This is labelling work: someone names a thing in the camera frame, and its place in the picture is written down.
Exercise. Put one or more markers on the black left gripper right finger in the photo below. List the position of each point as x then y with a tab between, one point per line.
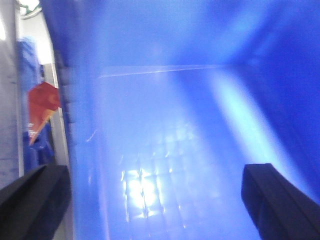
278	209

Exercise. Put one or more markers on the smooth blue plastic bin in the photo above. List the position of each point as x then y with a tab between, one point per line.
166	101

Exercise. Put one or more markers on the steel front rack rail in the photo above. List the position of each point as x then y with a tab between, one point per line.
61	155

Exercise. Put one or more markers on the red cardboard package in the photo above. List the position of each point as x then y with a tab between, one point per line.
43	100

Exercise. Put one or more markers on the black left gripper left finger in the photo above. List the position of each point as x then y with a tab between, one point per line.
33	206

